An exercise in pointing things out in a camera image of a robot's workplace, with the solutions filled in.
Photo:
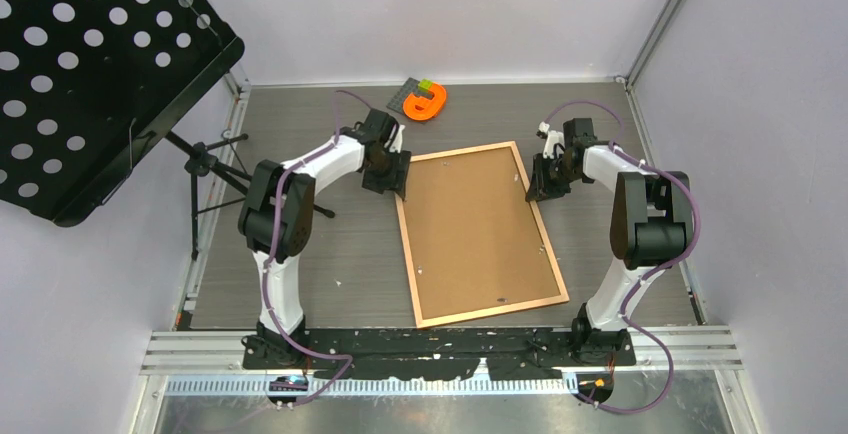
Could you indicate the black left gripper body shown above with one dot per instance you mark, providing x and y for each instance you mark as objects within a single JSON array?
[{"x": 384, "y": 175}]

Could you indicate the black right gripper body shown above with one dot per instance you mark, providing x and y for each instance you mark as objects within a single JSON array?
[{"x": 560, "y": 177}]

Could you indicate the brown cardboard backing board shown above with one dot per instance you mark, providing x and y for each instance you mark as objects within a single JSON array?
[{"x": 480, "y": 232}]

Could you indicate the wooden picture frame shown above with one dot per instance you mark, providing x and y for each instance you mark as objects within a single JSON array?
[{"x": 414, "y": 285}]

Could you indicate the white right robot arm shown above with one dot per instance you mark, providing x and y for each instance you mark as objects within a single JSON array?
[{"x": 652, "y": 226}]

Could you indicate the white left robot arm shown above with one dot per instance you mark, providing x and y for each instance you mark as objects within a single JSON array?
[{"x": 277, "y": 215}]

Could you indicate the grey lego baseplate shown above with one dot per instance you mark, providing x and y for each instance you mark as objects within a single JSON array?
[{"x": 396, "y": 101}]

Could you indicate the green lego brick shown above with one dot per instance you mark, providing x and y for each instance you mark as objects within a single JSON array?
[{"x": 424, "y": 87}]

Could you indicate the black perforated music stand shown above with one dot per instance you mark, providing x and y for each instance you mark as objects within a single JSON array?
[{"x": 89, "y": 87}]

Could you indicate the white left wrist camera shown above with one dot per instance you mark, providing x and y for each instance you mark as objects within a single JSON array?
[{"x": 397, "y": 140}]

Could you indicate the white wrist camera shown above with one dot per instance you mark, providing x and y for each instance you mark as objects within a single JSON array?
[
  {"x": 397, "y": 140},
  {"x": 554, "y": 143}
]

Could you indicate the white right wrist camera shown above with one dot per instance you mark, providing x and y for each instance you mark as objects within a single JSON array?
[{"x": 554, "y": 143}]

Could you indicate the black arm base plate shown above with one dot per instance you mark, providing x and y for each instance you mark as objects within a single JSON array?
[{"x": 430, "y": 351}]

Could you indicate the aluminium rail with ruler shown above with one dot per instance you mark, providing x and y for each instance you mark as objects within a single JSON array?
[{"x": 211, "y": 363}]

